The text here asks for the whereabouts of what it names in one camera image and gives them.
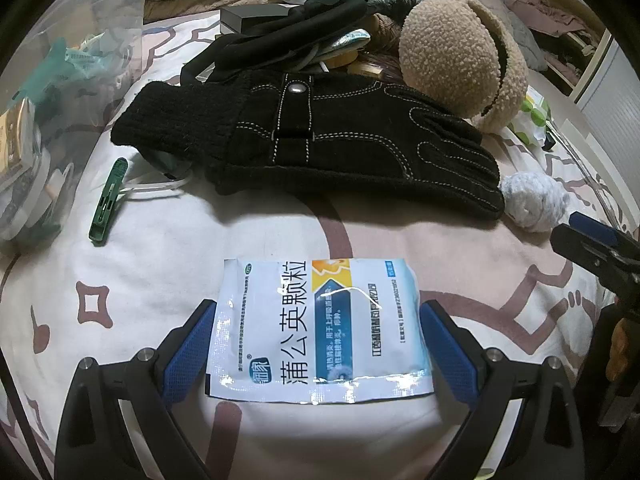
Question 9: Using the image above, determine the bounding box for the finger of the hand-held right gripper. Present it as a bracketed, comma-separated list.
[570, 211, 640, 261]
[551, 224, 640, 293]

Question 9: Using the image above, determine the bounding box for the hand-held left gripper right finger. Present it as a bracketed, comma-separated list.
[420, 300, 593, 480]

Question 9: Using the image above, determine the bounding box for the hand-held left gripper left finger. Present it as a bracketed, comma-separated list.
[55, 299, 218, 480]

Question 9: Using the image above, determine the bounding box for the white medicine sachet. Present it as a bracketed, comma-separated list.
[206, 257, 434, 406]

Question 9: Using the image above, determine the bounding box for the green clothespin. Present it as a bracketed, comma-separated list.
[88, 157, 130, 246]

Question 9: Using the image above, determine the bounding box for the beige fleece slipper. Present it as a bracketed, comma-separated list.
[398, 0, 529, 133]

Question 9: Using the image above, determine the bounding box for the clear plastic storage bin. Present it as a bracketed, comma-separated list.
[0, 0, 147, 247]

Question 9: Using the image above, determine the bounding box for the white crumpled cloth ball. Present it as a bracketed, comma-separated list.
[499, 172, 572, 234]

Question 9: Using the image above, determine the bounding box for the white sliding door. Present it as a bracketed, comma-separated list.
[575, 35, 640, 221]

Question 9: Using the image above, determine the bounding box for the green dotted wipes pack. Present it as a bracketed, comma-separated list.
[517, 92, 552, 148]

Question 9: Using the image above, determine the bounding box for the white closet niche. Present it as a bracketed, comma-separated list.
[490, 0, 621, 106]

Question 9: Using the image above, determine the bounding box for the pink clothes pile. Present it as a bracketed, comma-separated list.
[495, 0, 592, 37]

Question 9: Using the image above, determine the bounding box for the gold box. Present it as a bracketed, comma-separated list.
[0, 97, 34, 177]

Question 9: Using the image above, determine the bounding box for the brown fuzzy hair accessory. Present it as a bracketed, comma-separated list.
[371, 12, 407, 57]

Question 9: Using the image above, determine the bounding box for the black feather accessory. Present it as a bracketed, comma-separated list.
[384, 0, 419, 26]

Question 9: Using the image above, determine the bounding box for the teal plastic packet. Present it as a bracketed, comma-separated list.
[20, 37, 103, 113]

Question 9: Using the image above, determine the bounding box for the black padded bag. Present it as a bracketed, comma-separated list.
[181, 0, 369, 83]

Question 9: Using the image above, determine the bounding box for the black box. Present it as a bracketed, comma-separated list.
[220, 5, 302, 37]

